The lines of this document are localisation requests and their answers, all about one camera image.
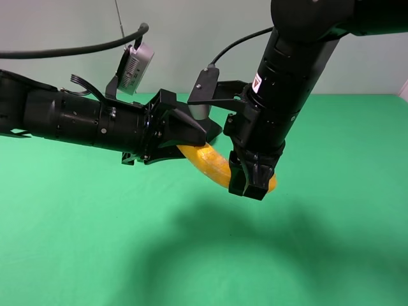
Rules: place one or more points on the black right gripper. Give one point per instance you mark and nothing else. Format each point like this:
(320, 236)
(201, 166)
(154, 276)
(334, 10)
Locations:
(259, 129)

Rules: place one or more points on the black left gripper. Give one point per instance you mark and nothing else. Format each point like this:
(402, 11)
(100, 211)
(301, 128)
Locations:
(164, 127)

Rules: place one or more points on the yellow banana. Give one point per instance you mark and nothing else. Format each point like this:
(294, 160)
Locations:
(212, 164)

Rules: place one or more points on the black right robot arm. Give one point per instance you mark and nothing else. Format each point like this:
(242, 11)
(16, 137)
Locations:
(304, 36)

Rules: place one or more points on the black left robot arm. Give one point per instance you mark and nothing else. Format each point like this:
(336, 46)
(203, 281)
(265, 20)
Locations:
(140, 132)

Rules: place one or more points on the black glasses case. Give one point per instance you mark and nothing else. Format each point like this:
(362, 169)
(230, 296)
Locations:
(212, 129)

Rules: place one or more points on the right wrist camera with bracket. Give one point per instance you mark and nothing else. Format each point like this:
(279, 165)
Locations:
(209, 91)

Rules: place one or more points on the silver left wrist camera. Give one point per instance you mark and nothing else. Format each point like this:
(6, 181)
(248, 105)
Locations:
(131, 69)

